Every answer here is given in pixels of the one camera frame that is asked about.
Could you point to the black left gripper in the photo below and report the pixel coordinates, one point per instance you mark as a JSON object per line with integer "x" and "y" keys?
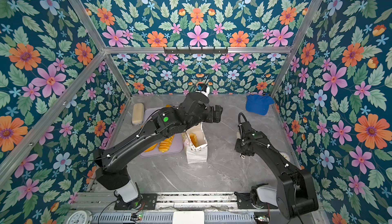
{"x": 213, "y": 115}

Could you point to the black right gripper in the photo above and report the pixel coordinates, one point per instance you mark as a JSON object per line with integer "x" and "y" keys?
{"x": 237, "y": 147}

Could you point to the white cartoon paper bag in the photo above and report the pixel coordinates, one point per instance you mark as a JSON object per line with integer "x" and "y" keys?
{"x": 195, "y": 154}

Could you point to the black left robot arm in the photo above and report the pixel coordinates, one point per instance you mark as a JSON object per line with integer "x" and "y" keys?
{"x": 112, "y": 172}

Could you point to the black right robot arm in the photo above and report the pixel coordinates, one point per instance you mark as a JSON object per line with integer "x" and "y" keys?
{"x": 294, "y": 194}

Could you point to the ridged orange bread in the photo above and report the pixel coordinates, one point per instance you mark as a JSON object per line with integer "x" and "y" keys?
{"x": 165, "y": 145}

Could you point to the large orange wedge bread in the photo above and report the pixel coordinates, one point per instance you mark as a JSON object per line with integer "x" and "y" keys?
{"x": 151, "y": 148}

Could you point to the small analog clock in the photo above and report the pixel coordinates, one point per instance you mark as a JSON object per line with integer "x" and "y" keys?
{"x": 286, "y": 156}

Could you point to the blue cap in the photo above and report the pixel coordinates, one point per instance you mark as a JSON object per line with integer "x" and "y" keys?
{"x": 259, "y": 104}

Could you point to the lilac plastic tray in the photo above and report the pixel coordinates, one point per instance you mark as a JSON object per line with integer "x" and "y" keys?
{"x": 157, "y": 122}

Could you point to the round white gauge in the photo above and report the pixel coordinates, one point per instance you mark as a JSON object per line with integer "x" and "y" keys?
{"x": 80, "y": 217}

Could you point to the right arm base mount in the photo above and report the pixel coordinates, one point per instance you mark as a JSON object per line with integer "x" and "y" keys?
{"x": 261, "y": 196}

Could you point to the black hook rail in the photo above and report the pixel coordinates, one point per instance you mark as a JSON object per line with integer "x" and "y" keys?
{"x": 195, "y": 50}

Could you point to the white box on rail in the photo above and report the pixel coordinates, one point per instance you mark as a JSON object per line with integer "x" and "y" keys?
{"x": 188, "y": 217}

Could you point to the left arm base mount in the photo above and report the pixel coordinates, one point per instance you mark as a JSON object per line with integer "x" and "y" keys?
{"x": 145, "y": 201}

